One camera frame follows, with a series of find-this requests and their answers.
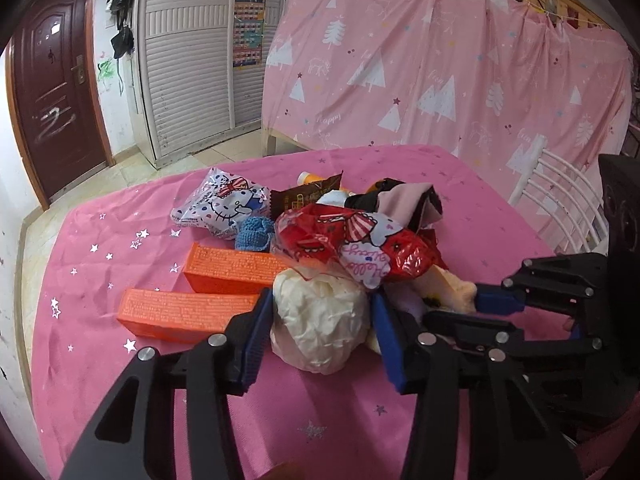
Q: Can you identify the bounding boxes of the colourful wall poster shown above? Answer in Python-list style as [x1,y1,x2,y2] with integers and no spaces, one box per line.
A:
[232,0,267,68]

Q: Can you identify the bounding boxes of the dark red door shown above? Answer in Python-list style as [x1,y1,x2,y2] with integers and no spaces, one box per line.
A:
[6,0,114,209]

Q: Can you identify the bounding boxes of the white Hello Kitty wrapper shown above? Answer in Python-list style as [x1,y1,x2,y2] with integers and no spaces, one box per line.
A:
[170,168,271,240]

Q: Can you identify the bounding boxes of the red Hello Kitty wrapper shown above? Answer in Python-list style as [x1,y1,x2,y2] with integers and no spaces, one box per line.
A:
[271,204,446,290]

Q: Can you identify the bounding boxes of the white louvered wardrobe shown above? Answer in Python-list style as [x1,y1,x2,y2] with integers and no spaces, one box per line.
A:
[131,0,286,168]

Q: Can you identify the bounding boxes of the white metal chair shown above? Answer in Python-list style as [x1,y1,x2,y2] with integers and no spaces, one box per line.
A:
[508,136,608,255]

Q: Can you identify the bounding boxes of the orange box near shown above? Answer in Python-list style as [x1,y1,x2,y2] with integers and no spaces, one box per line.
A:
[116,288,258,344]

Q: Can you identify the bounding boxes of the black bags hanging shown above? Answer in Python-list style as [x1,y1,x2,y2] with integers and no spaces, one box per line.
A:
[108,0,134,60]

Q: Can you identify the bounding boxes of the pink tree-print bed curtain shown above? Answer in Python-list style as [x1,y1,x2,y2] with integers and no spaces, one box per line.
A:
[262,0,632,200]

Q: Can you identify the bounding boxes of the blue knitted sock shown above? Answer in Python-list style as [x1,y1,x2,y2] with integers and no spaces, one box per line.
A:
[234,217,274,252]

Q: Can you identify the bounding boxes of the pink star tablecloth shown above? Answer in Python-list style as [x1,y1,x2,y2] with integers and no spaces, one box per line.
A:
[32,145,549,479]

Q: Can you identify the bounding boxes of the orange box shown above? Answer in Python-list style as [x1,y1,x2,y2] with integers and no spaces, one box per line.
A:
[116,288,258,344]
[182,243,288,295]

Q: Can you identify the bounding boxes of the orange box far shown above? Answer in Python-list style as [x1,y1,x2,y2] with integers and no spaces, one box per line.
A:
[182,243,288,295]

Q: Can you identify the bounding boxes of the black and pink cloth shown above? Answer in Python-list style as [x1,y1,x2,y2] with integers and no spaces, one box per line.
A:
[344,179,442,233]

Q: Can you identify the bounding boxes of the brown snack wrapper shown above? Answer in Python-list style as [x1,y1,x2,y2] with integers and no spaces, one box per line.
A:
[270,172,343,220]

